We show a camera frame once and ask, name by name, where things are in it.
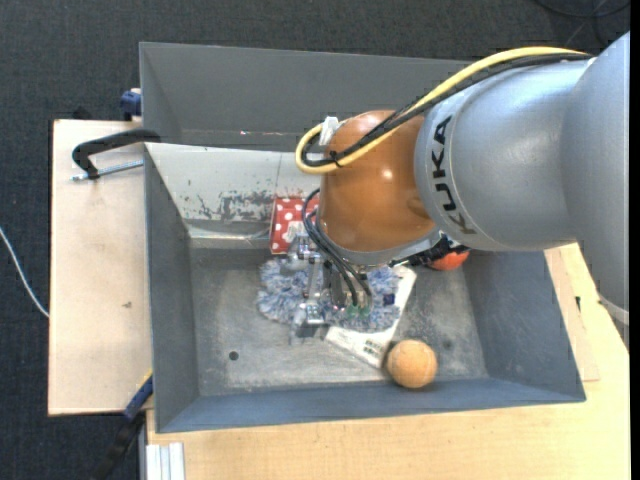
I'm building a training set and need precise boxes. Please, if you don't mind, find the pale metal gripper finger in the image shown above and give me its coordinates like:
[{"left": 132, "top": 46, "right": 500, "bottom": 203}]
[
  {"left": 288, "top": 301, "right": 328, "bottom": 345},
  {"left": 284, "top": 235, "right": 316, "bottom": 272}
]

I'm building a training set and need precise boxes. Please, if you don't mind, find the red box with white dots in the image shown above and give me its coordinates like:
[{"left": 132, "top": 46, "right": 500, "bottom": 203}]
[{"left": 268, "top": 196, "right": 321, "bottom": 257}]

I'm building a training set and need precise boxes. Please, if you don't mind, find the grey metal bin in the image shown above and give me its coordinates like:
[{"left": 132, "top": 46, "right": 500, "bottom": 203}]
[{"left": 138, "top": 41, "right": 587, "bottom": 435}]

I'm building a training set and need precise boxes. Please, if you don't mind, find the tan ball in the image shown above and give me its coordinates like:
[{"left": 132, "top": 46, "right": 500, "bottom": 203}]
[{"left": 385, "top": 338, "right": 439, "bottom": 390}]

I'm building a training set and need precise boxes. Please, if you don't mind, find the orange ball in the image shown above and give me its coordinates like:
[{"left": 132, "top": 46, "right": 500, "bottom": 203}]
[{"left": 428, "top": 249, "right": 471, "bottom": 272}]

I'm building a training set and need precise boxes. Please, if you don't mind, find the pale wood board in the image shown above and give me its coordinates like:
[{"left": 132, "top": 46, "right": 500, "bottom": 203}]
[{"left": 47, "top": 118, "right": 154, "bottom": 417}]

